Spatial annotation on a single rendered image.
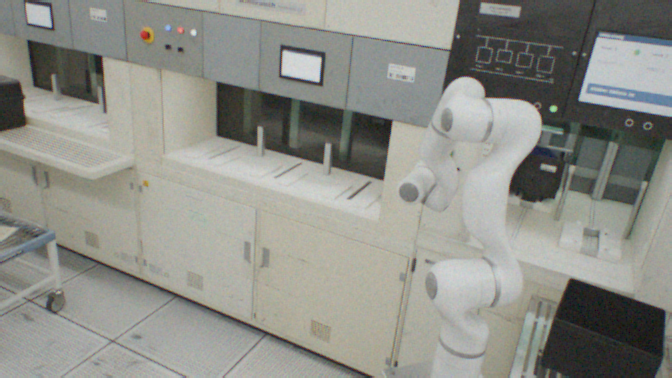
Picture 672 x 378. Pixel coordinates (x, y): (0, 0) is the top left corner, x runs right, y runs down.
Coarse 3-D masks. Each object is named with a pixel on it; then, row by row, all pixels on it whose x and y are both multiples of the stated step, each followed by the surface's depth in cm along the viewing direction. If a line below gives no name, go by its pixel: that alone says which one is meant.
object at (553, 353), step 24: (576, 288) 172; (600, 288) 168; (576, 312) 174; (600, 312) 170; (624, 312) 166; (648, 312) 163; (552, 336) 152; (576, 336) 149; (600, 336) 145; (624, 336) 169; (648, 336) 165; (552, 360) 155; (576, 360) 151; (600, 360) 147; (624, 360) 144; (648, 360) 140
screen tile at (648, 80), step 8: (648, 56) 155; (656, 56) 154; (664, 56) 153; (648, 64) 155; (656, 64) 155; (664, 64) 154; (640, 80) 158; (648, 80) 157; (656, 80) 156; (664, 80) 155; (656, 88) 156; (664, 88) 156
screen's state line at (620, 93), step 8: (592, 88) 164; (600, 88) 163; (608, 88) 162; (616, 88) 161; (608, 96) 163; (616, 96) 162; (624, 96) 161; (632, 96) 160; (640, 96) 159; (648, 96) 158; (656, 96) 157; (664, 96) 156; (656, 104) 158; (664, 104) 157
